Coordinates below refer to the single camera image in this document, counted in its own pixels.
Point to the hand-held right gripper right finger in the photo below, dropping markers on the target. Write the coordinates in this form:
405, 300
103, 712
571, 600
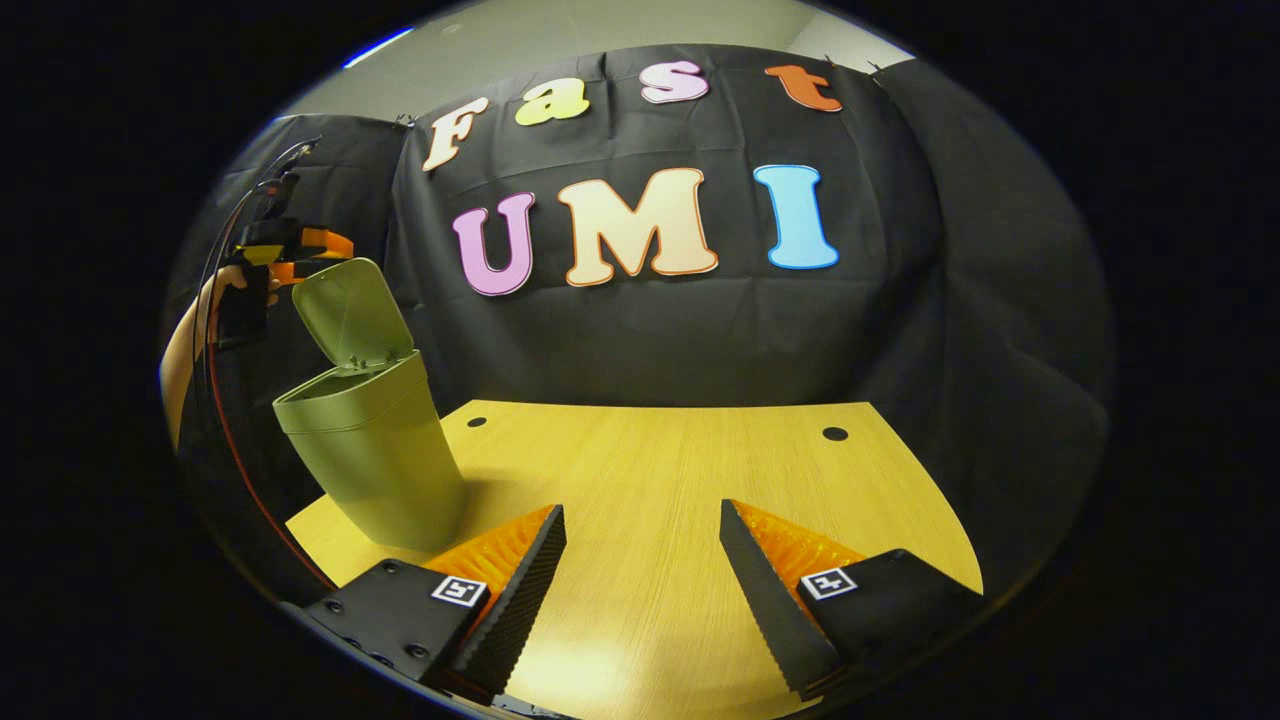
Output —
770, 610

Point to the wooden desktop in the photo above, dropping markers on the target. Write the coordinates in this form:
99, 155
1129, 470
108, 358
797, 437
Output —
650, 480

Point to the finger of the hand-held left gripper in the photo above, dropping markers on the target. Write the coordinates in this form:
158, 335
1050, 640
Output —
290, 270
330, 242

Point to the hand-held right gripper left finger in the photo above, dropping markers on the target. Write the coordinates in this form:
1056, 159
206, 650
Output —
515, 600

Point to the black backdrop cloth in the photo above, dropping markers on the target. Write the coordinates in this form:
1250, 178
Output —
950, 350

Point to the light green garbage bin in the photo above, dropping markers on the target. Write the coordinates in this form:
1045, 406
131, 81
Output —
380, 460

